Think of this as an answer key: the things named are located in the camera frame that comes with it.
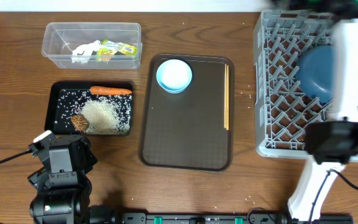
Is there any wooden chopstick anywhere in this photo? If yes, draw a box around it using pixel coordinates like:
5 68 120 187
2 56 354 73
224 64 229 130
225 64 229 130

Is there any white rice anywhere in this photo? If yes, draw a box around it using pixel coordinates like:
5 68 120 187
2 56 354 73
49 89 132 135

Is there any light blue bowl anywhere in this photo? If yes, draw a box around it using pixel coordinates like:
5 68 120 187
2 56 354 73
156 59 193 94

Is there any clear plastic bin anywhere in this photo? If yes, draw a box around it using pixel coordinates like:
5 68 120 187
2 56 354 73
42 22 142 70

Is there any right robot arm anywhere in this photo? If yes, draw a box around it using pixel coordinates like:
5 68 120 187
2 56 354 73
272 0 358 223

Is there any brown food scrap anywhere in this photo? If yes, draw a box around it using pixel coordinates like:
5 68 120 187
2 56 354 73
70 114 90 132

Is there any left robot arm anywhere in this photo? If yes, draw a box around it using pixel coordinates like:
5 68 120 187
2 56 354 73
27 130 120 224

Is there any dark blue plate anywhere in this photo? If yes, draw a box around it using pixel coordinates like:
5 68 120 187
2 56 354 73
295 45 334 103

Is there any black plastic tray bin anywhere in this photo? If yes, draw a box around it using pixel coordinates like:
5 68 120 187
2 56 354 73
45 80 134 136

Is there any orange carrot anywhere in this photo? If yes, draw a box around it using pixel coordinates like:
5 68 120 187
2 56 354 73
89 86 132 95

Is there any grey dishwasher rack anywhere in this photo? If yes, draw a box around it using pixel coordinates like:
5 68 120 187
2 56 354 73
254 10 358 162

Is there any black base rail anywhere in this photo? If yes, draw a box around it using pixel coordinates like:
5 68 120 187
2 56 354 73
88 205 354 224

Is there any yellow green snack wrapper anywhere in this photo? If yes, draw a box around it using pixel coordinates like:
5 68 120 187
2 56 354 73
96 40 137 62

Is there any white tissue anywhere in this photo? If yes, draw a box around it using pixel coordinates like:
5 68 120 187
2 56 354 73
71 40 101 64

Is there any brown serving tray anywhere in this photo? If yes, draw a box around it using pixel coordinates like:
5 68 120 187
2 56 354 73
139 54 235 172

